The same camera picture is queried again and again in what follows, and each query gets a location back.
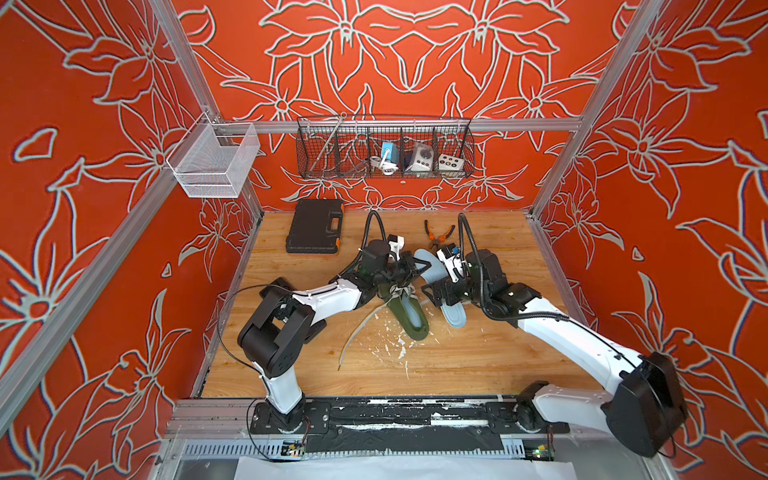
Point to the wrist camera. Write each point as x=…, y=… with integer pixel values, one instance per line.
x=450, y=256
x=396, y=244

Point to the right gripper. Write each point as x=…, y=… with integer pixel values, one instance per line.
x=436, y=286

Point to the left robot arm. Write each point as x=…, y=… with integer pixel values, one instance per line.
x=287, y=319

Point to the white dotted box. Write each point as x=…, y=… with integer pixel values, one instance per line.
x=448, y=165

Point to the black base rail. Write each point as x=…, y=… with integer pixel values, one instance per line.
x=407, y=425

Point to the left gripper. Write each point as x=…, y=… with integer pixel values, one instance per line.
x=407, y=262

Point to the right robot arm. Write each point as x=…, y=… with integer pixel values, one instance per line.
x=640, y=401

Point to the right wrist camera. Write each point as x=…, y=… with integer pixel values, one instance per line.
x=450, y=256

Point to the blue white box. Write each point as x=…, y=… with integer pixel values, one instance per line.
x=389, y=158

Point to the black tool case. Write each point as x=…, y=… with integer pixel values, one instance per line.
x=316, y=227

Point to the clear plastic bin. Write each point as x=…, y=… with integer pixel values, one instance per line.
x=205, y=168

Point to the green shoe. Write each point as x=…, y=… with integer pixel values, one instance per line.
x=406, y=307

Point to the grey insole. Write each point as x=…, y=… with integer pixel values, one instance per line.
x=441, y=290

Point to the black wire basket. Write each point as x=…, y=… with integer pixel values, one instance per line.
x=359, y=146

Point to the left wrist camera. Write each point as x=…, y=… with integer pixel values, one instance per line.
x=396, y=244

